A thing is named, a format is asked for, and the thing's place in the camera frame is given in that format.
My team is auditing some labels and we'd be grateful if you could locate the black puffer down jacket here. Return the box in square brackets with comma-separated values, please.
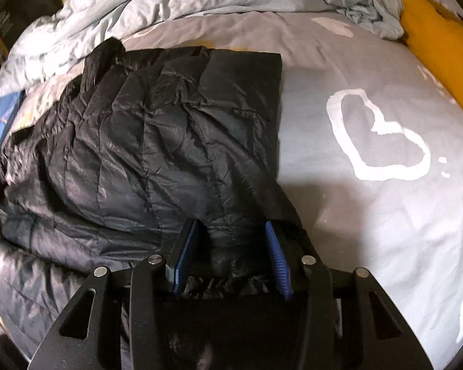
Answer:
[0, 39, 300, 369]

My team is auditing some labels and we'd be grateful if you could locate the yellow pillow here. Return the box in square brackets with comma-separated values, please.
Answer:
[401, 0, 463, 109]

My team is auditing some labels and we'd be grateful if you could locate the grey printed bed sheet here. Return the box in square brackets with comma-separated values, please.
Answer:
[16, 13, 463, 369]

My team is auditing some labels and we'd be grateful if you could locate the light blue rumpled duvet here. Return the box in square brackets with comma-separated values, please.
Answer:
[0, 0, 404, 98]

